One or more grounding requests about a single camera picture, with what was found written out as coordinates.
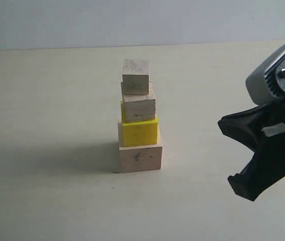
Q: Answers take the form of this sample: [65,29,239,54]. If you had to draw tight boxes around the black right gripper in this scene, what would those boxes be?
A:
[218,101,285,201]

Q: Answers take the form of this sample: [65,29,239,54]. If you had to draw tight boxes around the yellow cube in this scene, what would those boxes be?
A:
[120,101,159,147]

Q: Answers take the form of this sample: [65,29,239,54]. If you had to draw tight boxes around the large wooden cube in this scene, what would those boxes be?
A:
[117,122,163,174]

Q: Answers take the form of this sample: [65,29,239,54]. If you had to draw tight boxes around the medium wooden cube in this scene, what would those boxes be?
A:
[121,81,156,123]

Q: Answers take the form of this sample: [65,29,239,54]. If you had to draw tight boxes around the small wooden cube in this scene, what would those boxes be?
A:
[122,59,150,95]

